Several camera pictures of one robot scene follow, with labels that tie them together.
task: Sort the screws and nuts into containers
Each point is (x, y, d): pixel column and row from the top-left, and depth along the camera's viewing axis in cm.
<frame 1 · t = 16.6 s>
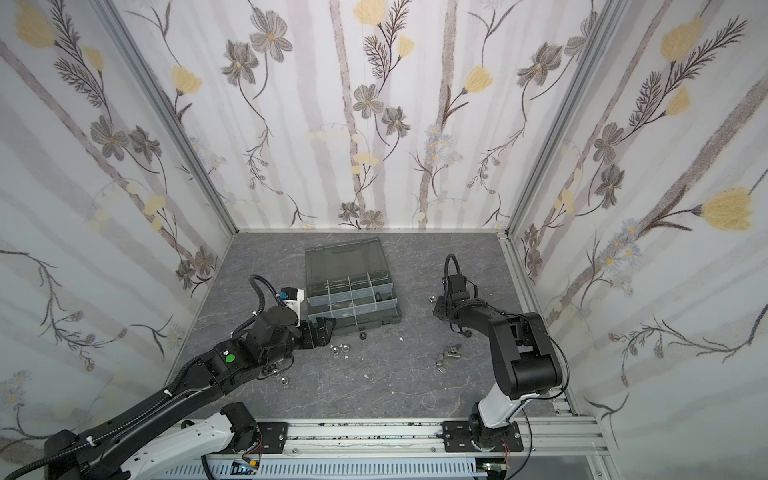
left hand: (320, 317, 75), fingers open
right hand: (438, 300, 97), fingers open
green compartment organizer box: (350, 282, 101), point 5 cm above the table
silver hex nut pair: (335, 350, 90), on the table
black small nut centre: (363, 335, 93), on the table
silver wing nut left: (439, 364, 88), on the table
silver wing nut right: (453, 351, 90), on the table

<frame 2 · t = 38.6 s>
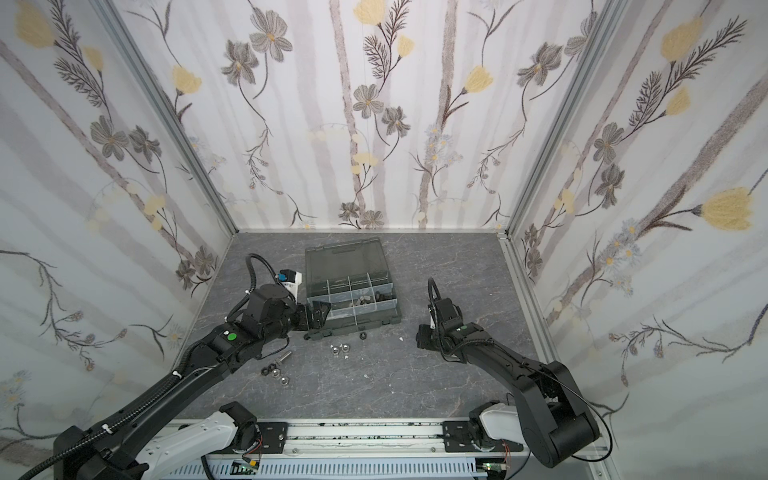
left hand: (313, 298, 77), fingers open
right hand: (414, 330, 89), fingers open
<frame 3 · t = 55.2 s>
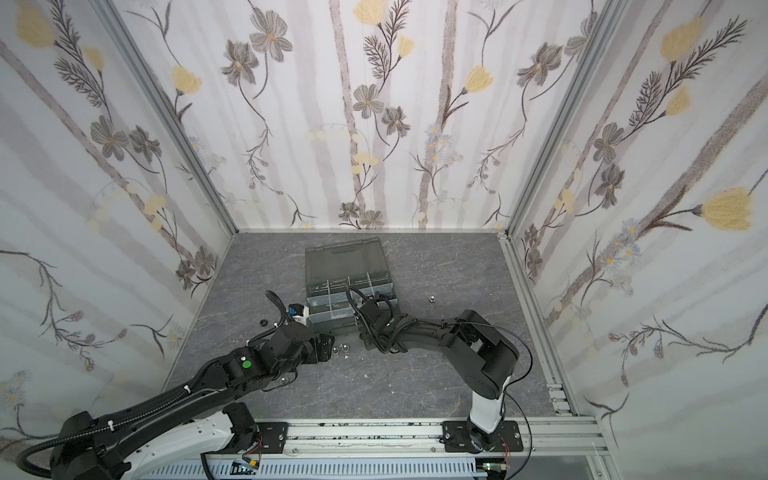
left hand: (319, 335, 79), fingers open
right hand: (364, 325, 91), fingers open
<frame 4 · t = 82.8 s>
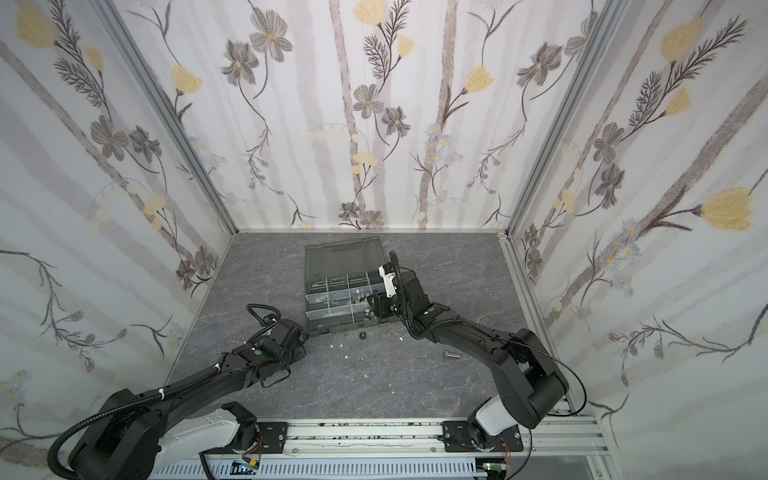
left hand: (296, 340, 88), fingers closed
right hand: (367, 289, 84), fingers open
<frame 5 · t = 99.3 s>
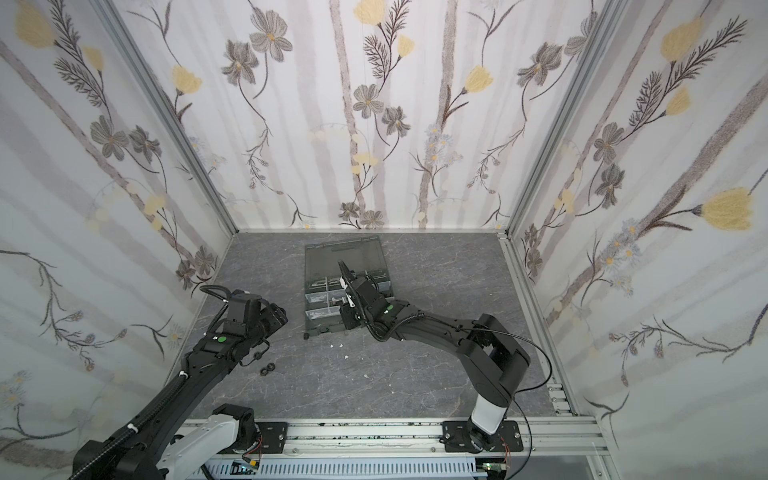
left hand: (275, 307, 84), fingers open
right hand: (336, 300, 83), fingers open
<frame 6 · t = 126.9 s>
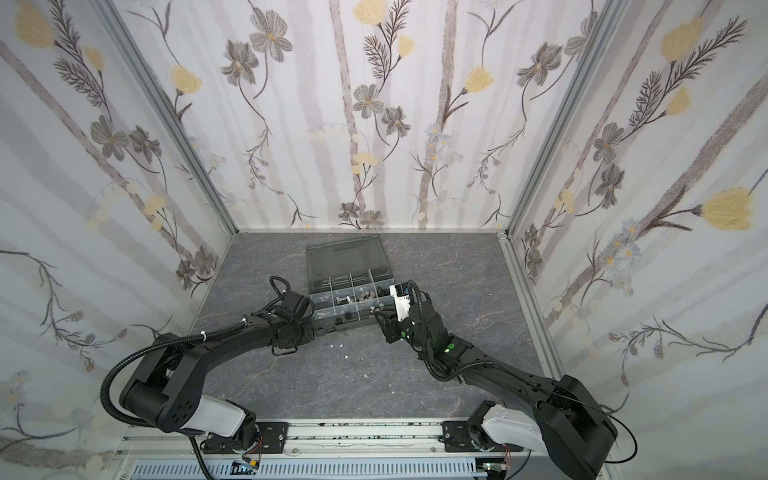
left hand: (306, 328, 92), fingers closed
right hand: (372, 306, 77), fingers open
